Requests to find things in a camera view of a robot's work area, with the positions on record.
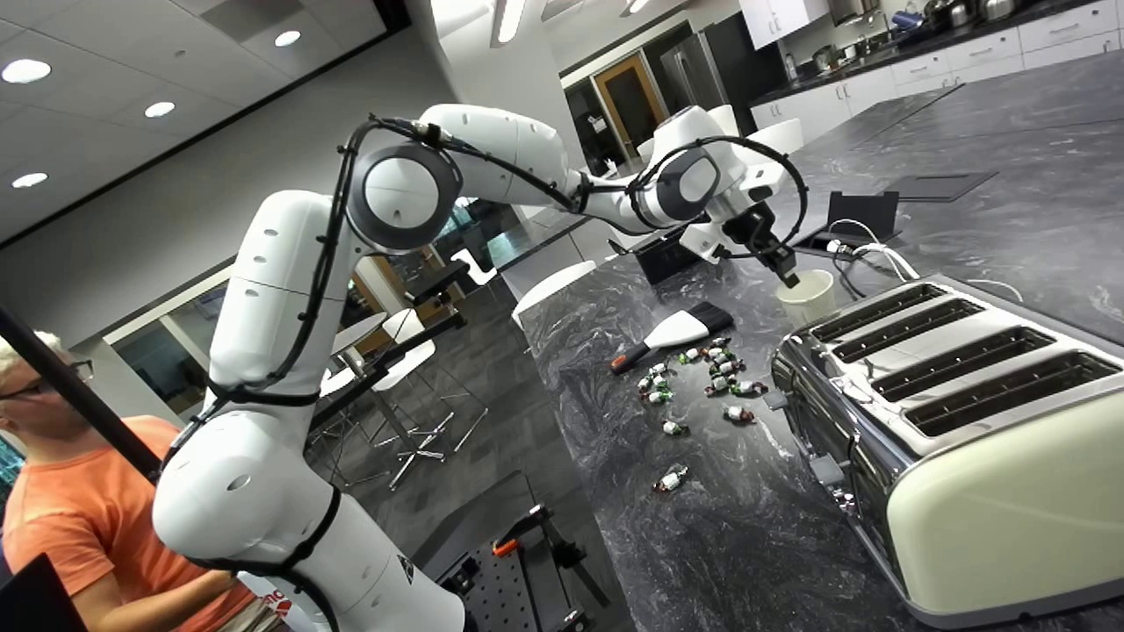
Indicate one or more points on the cream chrome four-slot toaster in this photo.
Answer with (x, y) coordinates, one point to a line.
(970, 444)

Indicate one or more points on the person in orange shirt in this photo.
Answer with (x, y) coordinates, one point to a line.
(90, 515)

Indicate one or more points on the black clamp with orange handles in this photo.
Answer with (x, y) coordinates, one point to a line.
(514, 582)

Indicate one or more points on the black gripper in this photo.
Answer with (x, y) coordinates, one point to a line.
(754, 231)

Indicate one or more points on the wrapped candy lower left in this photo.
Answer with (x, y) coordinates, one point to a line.
(738, 416)

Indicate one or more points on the white paper cup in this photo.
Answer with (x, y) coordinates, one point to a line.
(809, 289)

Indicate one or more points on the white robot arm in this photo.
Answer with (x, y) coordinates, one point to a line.
(238, 485)

